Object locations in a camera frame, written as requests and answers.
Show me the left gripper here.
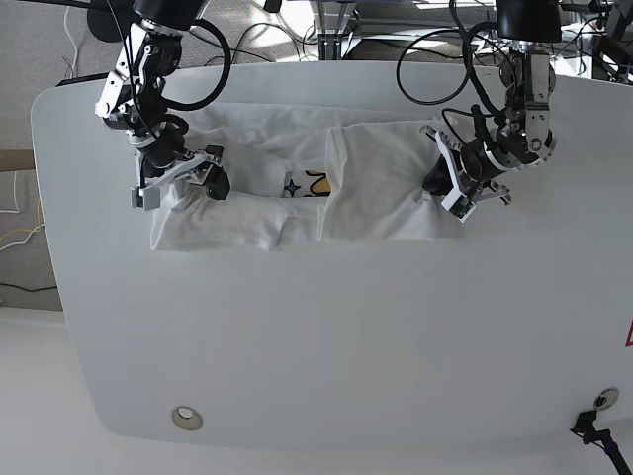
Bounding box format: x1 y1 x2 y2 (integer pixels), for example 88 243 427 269
421 126 511 205

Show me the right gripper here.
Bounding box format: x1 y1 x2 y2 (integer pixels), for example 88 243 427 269
136 145 230 201

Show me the white printed T-shirt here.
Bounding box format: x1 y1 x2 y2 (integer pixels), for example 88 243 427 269
149 103 464 252

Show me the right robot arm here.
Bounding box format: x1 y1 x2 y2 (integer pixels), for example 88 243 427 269
95 1 231 211

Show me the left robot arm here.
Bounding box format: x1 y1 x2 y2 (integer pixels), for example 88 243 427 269
423 1 562 220

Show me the left table grommet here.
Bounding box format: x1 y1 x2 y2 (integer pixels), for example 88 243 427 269
171 406 204 431

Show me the table grommet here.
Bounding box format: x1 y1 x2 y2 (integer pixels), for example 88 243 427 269
171 406 204 431
593 387 619 411

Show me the red warning sticker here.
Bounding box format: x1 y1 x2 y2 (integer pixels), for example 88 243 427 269
625 321 633 347

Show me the right table grommet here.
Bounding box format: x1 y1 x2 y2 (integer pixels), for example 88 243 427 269
593 387 619 411

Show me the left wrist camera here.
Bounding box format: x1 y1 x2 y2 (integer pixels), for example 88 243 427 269
441 188 476 224

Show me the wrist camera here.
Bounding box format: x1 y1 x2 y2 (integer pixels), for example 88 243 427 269
131 186 161 211
441 188 476 224

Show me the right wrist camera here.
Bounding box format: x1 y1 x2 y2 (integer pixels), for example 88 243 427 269
131 186 161 211

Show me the aluminium table post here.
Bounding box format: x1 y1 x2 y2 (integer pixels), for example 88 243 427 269
310 1 358 60

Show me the yellow cable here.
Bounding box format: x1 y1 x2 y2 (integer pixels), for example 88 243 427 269
0 225 45 251

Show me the black clamp mount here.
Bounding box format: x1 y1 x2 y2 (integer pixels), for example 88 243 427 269
570 410 632 475

